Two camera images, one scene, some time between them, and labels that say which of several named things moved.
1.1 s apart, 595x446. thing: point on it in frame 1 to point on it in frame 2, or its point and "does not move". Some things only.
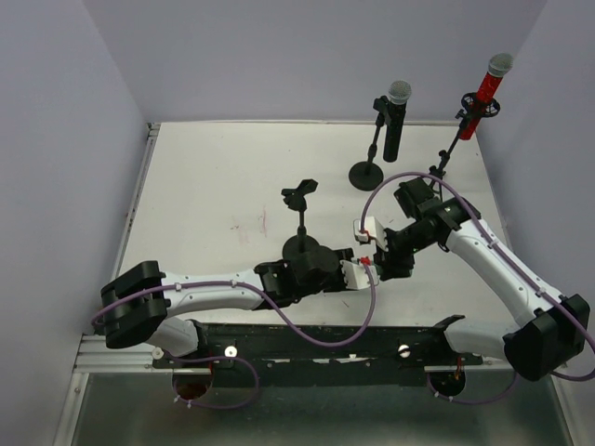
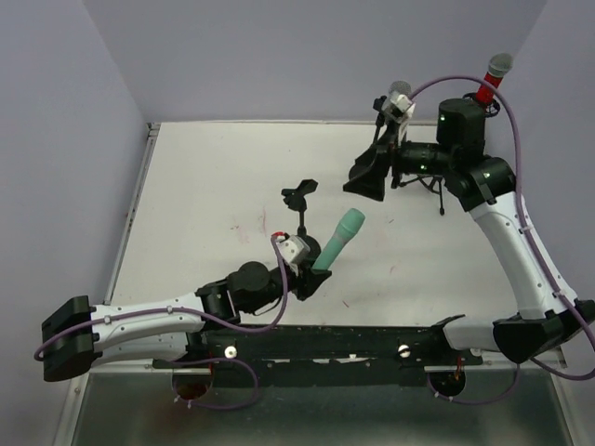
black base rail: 243,355 does not move
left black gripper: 347,256 to 306,272
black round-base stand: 302,248 does not move
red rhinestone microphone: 498,65 does not move
